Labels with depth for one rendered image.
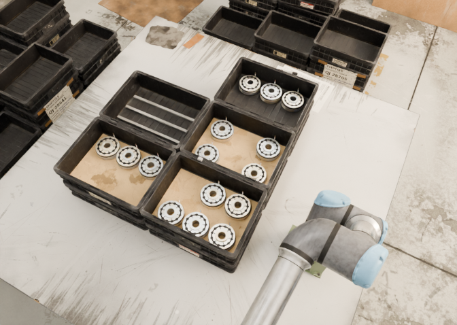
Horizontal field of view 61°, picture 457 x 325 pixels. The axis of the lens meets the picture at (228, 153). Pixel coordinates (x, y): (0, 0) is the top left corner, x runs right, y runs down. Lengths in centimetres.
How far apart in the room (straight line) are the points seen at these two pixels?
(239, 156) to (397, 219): 132
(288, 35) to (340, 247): 208
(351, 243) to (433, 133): 218
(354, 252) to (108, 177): 106
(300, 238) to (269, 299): 17
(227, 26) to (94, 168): 175
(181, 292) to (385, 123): 127
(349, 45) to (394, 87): 70
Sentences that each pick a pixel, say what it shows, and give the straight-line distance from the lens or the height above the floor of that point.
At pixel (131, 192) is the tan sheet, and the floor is 83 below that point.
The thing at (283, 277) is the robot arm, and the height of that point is 128.
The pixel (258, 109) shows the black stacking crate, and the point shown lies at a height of 83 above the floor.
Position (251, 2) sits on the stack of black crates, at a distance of 312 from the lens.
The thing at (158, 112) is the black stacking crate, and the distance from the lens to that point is 185.
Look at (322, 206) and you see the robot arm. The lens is 145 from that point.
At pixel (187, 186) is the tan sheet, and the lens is 162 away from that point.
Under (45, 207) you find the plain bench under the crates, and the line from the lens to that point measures 188.
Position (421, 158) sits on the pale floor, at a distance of 298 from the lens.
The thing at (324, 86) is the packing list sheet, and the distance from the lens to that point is 217.
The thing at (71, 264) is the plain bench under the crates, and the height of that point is 70.
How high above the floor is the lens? 227
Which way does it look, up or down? 58 degrees down
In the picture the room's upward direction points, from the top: 1 degrees clockwise
